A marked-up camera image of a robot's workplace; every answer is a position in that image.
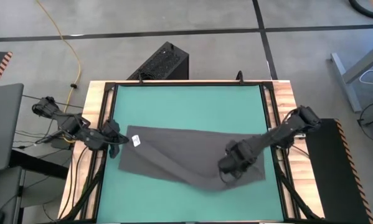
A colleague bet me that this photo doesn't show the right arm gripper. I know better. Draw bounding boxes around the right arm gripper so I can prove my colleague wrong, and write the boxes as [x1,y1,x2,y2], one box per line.
[217,139,258,177]

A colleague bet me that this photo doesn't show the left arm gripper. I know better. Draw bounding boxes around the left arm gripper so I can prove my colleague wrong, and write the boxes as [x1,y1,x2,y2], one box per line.
[100,119,130,159]

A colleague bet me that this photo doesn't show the grey-brown towel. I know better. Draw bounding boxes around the grey-brown towel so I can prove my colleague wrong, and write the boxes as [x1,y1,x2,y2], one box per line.
[118,124,267,191]

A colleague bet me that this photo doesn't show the green table mat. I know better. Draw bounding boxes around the green table mat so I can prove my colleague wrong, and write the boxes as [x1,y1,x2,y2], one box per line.
[95,85,285,223]

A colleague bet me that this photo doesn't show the black metal beam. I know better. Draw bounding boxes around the black metal beam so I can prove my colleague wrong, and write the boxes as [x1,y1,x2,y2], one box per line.
[8,149,70,180]

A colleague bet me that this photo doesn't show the black perforated computer tower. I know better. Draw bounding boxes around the black perforated computer tower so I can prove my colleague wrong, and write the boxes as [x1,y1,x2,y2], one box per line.
[126,41,189,81]

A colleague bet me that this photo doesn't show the large black striped-edge mat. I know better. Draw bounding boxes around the large black striped-edge mat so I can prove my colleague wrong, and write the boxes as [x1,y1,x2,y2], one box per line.
[304,118,373,224]

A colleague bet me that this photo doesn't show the grey laptop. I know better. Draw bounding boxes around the grey laptop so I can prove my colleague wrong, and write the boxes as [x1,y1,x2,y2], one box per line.
[0,83,24,174]

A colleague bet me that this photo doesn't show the grey side cabinet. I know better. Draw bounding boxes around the grey side cabinet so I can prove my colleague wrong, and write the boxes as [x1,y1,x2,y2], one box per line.
[0,166,22,224]

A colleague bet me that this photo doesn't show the grey metal desk leg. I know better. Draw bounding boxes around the grey metal desk leg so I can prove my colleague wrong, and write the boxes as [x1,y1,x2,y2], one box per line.
[330,39,373,113]

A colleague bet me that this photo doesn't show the thin black cable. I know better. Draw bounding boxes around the thin black cable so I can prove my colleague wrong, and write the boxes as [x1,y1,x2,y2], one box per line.
[22,95,84,110]

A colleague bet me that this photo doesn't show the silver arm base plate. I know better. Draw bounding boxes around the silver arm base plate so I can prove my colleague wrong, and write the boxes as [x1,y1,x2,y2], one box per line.
[268,127,306,138]

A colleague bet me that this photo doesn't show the yellow cable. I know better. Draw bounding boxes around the yellow cable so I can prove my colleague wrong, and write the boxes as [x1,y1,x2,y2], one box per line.
[35,0,82,144]

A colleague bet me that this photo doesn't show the black metal table frame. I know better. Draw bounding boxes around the black metal table frame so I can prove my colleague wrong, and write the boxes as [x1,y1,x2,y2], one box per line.
[60,79,327,224]

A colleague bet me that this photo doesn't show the black cable loop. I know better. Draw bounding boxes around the black cable loop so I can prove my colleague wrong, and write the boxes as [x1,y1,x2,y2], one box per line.
[357,101,373,144]

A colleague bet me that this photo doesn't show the white cable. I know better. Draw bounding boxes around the white cable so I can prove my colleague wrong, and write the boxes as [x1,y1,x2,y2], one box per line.
[359,68,373,105]

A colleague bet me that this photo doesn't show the thick black hose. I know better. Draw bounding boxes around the thick black hose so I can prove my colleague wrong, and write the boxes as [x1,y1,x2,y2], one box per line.
[347,0,373,20]

